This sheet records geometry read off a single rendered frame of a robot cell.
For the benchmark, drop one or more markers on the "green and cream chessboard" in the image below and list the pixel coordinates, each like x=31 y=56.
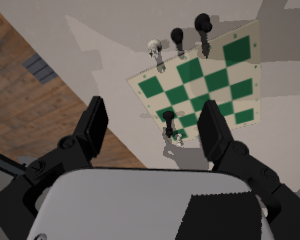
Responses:
x=226 y=69

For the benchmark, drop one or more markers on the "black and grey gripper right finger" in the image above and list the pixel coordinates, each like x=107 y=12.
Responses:
x=233 y=157

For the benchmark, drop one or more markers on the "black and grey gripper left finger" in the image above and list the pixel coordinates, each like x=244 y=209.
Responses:
x=17 y=200

